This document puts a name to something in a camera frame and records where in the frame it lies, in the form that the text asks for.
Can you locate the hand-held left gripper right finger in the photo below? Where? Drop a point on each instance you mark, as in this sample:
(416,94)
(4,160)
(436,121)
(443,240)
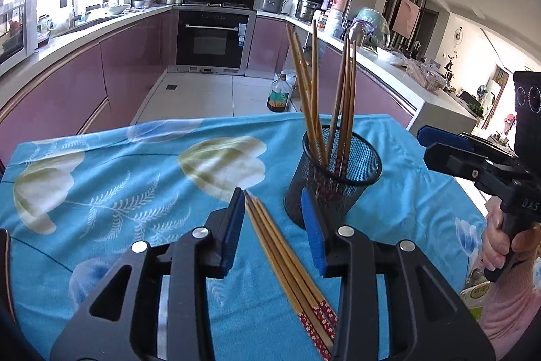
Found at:
(315,234)

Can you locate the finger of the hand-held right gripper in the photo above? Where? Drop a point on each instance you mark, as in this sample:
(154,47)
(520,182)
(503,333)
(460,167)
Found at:
(443,136)
(456,162)

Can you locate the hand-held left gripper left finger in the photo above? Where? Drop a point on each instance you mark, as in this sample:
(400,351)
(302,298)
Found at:
(232,234)

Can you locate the red-ended bamboo chopstick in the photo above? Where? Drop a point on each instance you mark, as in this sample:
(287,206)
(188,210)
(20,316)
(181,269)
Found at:
(287,259)
(296,257)

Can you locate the dark brown wooden chopstick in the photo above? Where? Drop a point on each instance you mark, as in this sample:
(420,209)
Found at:
(277,255)

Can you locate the black mesh pen holder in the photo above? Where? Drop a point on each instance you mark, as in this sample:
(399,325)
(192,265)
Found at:
(359,170)

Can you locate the bunch of bamboo chopsticks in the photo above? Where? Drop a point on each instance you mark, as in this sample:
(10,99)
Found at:
(315,90)

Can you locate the person's right forearm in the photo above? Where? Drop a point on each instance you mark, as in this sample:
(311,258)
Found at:
(511,301)

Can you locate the person's right hand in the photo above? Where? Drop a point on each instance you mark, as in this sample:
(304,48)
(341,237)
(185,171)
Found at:
(492,242)

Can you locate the dark dining table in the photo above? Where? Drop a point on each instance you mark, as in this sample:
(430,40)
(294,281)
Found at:
(463,101)

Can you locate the clear plastic food container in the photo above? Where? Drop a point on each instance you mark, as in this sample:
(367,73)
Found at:
(424,75)

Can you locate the white bowl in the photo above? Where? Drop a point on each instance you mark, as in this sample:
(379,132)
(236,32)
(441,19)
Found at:
(391,56)

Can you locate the blue floral tablecloth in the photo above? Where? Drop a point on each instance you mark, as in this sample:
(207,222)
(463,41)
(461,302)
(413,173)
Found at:
(126,196)

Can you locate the mint green bag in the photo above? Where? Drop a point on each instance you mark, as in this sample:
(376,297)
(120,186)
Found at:
(376,25)

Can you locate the green printed packet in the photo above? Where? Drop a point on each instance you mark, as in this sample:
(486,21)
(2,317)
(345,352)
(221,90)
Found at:
(475,295)

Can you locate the stainless steel thermos flask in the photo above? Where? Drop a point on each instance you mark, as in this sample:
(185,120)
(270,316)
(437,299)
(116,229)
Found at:
(359,32)

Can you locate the cooking oil bottle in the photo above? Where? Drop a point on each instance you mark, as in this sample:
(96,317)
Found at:
(279,94)

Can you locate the white plastic jar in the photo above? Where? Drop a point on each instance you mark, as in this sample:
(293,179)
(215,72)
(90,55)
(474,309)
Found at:
(336,25)

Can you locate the translucent plastic jug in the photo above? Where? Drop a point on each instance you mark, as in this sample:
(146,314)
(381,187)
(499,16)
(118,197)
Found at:
(289,78)

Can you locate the pink electric kettle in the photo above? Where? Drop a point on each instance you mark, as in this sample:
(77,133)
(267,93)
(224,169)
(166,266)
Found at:
(340,1)

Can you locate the stainless steel stock pot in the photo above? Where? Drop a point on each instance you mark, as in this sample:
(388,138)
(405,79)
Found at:
(307,8)

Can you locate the black built-in oven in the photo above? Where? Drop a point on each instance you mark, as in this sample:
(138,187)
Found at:
(211,39)

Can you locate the silver rice cooker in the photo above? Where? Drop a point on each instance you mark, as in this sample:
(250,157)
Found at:
(270,2)

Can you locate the metal mixing bowl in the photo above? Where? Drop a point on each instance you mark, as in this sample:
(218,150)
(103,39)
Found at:
(142,2)

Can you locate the glass jar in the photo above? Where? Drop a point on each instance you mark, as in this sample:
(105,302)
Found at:
(44,27)

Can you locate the white microwave oven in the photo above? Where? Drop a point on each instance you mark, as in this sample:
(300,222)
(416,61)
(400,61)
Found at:
(17,31)

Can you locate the round wall clock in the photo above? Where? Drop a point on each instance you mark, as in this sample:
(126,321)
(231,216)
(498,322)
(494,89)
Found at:
(459,36)

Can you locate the framed wall painting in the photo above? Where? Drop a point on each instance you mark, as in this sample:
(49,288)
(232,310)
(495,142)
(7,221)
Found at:
(408,18)

